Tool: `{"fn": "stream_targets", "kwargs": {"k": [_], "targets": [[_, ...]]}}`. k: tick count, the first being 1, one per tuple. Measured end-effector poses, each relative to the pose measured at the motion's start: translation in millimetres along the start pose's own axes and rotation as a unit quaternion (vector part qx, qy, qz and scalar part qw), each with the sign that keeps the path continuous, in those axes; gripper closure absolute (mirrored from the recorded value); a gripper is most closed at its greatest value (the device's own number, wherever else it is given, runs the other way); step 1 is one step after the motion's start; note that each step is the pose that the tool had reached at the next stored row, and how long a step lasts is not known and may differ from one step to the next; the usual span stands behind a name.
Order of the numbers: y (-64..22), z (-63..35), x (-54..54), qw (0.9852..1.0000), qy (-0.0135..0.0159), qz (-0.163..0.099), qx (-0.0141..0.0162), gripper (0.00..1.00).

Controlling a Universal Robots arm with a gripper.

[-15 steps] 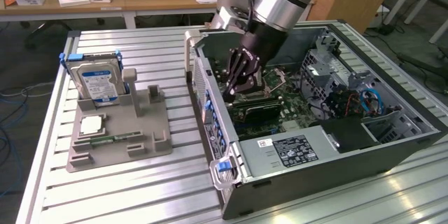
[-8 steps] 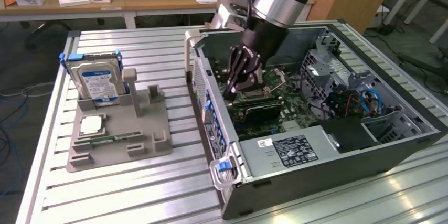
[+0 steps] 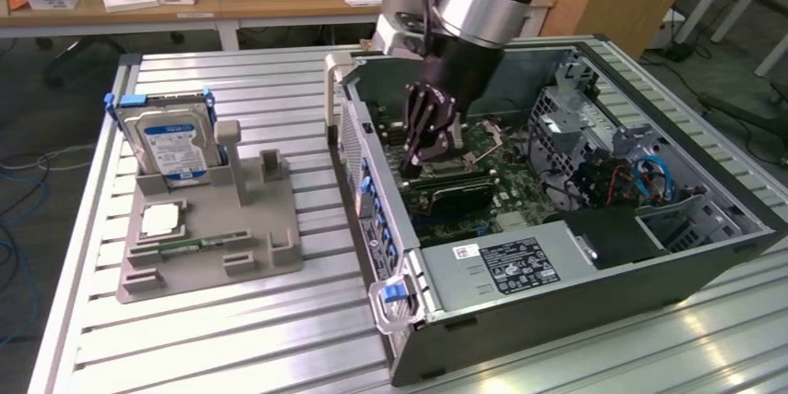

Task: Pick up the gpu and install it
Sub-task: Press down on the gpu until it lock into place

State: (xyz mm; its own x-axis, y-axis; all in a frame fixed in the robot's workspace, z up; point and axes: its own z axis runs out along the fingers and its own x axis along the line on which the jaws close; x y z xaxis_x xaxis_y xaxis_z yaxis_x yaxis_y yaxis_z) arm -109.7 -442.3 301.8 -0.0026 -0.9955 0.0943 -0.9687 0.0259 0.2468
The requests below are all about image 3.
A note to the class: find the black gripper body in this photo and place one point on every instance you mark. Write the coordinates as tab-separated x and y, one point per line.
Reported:
461	71

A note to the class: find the hard disk with blue caddy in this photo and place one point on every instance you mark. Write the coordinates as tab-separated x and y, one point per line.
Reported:
165	145

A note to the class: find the green motherboard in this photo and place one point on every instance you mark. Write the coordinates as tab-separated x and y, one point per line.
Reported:
517	182

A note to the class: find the wooden desk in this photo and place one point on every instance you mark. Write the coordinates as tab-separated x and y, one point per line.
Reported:
277	2

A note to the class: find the black open PC case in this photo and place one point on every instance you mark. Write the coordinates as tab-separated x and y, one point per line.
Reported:
553	320

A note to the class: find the black plastic shroud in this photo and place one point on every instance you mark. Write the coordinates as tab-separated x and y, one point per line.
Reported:
609	237

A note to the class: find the blue case latch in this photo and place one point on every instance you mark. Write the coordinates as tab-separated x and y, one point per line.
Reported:
393	294

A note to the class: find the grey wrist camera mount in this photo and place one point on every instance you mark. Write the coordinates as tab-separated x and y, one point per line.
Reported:
396	36

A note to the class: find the green RAM stick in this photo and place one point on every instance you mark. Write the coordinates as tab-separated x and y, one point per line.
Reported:
191	244

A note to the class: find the black RAM slot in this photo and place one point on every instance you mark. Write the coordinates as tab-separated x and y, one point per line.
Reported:
468	176
445	183

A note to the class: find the black power adapter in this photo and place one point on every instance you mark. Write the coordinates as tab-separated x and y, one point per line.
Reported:
679	52

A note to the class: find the grey power supply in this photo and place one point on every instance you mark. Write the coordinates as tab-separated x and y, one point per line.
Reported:
468	283

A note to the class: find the perforated metal disk bay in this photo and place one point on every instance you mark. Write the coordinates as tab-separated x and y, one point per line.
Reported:
572	112

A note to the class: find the white desk frame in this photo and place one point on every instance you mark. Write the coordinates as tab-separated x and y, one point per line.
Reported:
772	57

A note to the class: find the grey parts rack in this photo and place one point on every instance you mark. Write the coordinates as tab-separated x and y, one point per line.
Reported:
245	228

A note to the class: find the metal socket cover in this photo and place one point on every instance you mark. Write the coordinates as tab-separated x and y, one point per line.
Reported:
497	138

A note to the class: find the silver chipset heatsink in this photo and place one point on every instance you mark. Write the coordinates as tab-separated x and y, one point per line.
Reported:
512	221

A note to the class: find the slanted metal disk bay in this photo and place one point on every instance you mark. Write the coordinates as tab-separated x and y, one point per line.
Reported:
689	218

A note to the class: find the silver CPU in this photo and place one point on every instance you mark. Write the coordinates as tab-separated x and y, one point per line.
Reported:
161	221

